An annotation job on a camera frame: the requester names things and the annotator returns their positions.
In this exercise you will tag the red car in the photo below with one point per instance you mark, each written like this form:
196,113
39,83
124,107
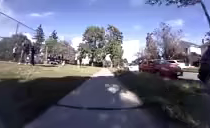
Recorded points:
163,68

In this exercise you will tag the white vehicle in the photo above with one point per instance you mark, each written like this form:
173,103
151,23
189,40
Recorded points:
133,68

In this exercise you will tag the tall green tree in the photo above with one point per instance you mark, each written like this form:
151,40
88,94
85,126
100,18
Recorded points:
114,43
93,40

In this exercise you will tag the grey asphalt road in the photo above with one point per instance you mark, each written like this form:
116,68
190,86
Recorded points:
189,76

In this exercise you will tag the grey concrete path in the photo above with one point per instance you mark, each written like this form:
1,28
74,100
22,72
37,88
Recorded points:
99,90

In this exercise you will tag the grass strip beside road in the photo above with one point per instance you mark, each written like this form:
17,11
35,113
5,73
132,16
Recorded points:
159,93

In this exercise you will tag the tree with thin trunk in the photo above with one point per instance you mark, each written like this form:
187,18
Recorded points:
208,20

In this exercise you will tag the grass field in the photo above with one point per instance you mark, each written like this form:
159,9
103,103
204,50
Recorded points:
43,71

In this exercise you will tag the house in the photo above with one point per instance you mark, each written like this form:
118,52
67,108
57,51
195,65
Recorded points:
189,50

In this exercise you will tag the white car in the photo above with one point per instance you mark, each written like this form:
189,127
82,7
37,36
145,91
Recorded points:
178,62

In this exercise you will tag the row of trees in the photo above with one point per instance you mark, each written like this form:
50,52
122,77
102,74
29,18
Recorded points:
13,46

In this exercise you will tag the reddish bare trees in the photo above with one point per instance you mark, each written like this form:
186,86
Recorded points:
163,40

